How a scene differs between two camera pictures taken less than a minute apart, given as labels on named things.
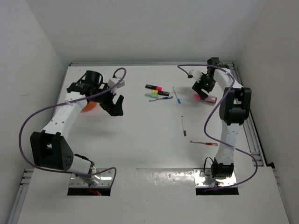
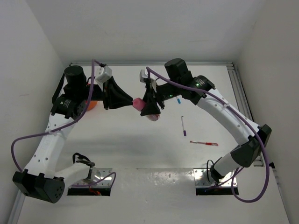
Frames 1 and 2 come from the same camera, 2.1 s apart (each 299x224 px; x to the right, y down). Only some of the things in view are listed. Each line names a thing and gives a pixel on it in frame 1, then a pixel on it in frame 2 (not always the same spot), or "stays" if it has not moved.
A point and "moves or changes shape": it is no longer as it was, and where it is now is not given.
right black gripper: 198,87 → 151,106
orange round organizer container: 90,105 stays
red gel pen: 206,143 stays
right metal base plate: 203,178 stays
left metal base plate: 103,179 stays
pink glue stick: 210,99 moves or changes shape
